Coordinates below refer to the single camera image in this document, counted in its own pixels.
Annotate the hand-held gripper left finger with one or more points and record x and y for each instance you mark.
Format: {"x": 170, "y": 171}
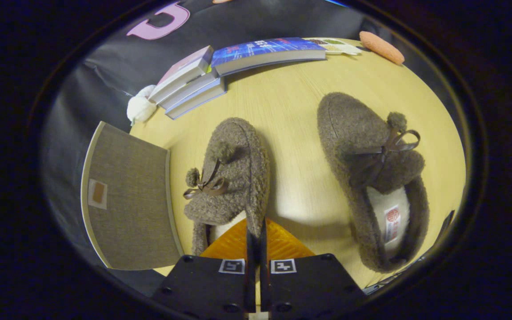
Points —
{"x": 250, "y": 266}

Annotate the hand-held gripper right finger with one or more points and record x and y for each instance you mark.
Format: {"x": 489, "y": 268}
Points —
{"x": 263, "y": 266}

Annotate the brown fuzzy shoe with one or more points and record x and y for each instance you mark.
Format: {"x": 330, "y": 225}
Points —
{"x": 367, "y": 151}
{"x": 234, "y": 178}

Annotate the grey fabric storage box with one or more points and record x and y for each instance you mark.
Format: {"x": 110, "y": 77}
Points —
{"x": 131, "y": 200}

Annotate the grey cover book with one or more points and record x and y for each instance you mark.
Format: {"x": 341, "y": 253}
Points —
{"x": 191, "y": 89}

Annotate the white plush toy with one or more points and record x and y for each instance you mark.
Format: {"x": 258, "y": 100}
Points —
{"x": 140, "y": 107}

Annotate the pink cover book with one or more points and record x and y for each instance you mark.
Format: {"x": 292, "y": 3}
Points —
{"x": 185, "y": 71}

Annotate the white printed packet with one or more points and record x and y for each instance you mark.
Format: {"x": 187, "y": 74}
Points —
{"x": 336, "y": 46}

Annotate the orange oval sponge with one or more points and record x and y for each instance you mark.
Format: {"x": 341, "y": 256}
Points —
{"x": 381, "y": 46}

